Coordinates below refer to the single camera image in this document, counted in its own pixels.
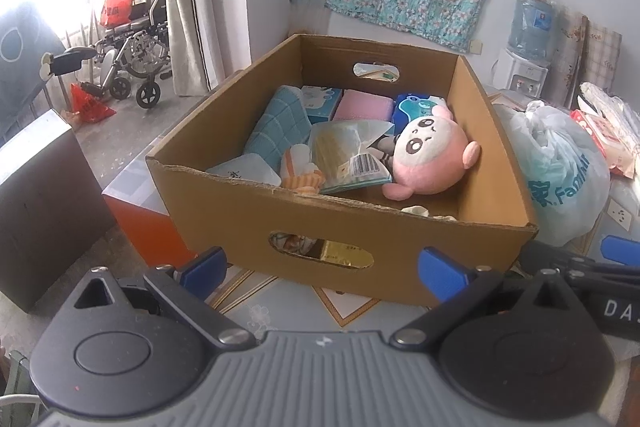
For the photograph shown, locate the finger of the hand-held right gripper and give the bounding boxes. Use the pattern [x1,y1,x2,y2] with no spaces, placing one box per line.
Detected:
[522,241,640,292]
[600,235,640,269]

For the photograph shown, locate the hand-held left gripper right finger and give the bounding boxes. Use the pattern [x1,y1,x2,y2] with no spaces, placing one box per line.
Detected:
[390,247,583,350]

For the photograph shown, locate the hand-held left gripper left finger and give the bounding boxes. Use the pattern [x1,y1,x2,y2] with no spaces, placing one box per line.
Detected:
[70,247,257,349]

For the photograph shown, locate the brown cardboard box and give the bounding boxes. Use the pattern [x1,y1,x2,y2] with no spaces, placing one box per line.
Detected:
[145,33,540,308]

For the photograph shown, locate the pink plush toy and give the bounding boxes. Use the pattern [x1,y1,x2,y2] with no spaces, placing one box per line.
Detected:
[382,103,482,201]

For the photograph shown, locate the orange white sock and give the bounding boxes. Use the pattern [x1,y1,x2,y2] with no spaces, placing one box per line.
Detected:
[280,143,327,195]

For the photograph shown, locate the clear yellowish plastic packet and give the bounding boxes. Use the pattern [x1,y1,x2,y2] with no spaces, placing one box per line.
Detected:
[307,119,401,195]

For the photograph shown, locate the teal towel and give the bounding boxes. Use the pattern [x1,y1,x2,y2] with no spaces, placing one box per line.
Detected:
[243,87,312,168]

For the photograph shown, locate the blue white tissue pack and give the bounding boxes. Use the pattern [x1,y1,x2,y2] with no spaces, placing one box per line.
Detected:
[392,93,451,135]

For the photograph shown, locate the pink towel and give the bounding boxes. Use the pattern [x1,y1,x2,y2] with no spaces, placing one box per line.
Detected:
[332,89,396,124]

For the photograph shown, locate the light blue tissue box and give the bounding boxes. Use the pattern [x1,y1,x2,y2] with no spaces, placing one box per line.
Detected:
[300,85,343,124]

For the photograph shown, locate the cream crumpled cloth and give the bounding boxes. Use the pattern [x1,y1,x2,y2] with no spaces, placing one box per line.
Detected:
[400,205,456,222]

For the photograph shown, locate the orange storage box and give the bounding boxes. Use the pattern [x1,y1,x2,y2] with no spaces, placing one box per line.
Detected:
[102,155,197,268]

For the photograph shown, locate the white plastic bag teal print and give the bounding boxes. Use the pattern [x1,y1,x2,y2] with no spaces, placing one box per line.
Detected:
[492,101,612,244]

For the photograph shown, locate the pink white packet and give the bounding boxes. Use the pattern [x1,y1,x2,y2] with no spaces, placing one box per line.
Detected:
[570,108,621,172]

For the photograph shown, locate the dark cabinet with white top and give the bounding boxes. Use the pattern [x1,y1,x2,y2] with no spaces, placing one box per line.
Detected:
[0,109,117,314]

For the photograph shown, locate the red crumpled bag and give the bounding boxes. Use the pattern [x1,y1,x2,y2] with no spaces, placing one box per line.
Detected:
[70,83,117,124]

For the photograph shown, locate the checkered folded panel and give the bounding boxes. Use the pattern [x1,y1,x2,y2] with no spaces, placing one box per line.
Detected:
[582,19,623,95]

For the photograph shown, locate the white water dispenser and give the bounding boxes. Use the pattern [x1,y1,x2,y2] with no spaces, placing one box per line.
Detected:
[490,48,551,100]

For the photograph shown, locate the floral folded panel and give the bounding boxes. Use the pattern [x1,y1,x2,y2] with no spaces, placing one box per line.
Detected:
[550,7,591,105]

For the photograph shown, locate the folded wheelchair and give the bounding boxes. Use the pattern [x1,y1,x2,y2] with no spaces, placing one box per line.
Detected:
[40,0,171,110]

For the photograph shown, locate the blue water bottle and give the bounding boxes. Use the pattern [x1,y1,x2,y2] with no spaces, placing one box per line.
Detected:
[507,0,557,68]

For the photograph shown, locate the red plastic bag on wheelchair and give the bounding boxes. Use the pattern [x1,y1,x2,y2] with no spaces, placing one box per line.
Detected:
[99,0,136,28]

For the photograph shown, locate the grey quilt with circles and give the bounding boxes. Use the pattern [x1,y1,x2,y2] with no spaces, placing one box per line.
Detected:
[0,2,66,148]

